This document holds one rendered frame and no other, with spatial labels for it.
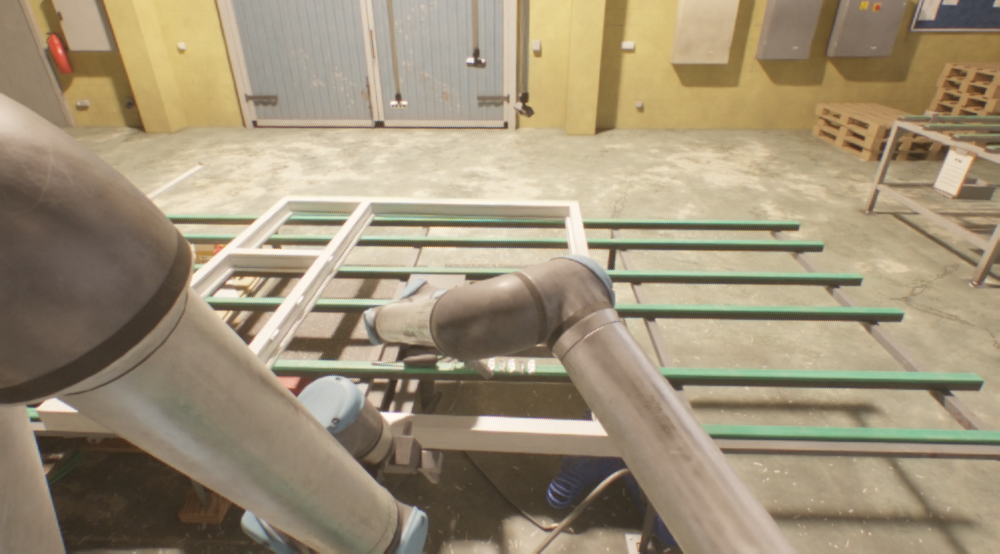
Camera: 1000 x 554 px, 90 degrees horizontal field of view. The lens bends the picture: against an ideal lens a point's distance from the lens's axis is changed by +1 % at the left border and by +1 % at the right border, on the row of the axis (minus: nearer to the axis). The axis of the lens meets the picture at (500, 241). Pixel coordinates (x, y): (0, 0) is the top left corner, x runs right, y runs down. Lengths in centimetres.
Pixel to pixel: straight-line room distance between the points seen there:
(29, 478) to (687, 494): 61
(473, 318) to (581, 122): 666
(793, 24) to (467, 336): 759
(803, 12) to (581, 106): 303
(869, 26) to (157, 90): 961
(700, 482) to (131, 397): 57
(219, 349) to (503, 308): 44
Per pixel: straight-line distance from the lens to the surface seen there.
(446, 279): 202
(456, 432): 132
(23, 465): 49
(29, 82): 1041
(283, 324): 180
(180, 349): 34
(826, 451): 160
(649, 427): 70
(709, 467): 70
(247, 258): 228
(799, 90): 855
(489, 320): 72
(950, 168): 504
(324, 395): 78
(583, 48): 714
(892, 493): 286
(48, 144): 31
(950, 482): 306
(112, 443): 262
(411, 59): 758
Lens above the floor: 189
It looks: 27 degrees down
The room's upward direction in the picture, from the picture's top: straight up
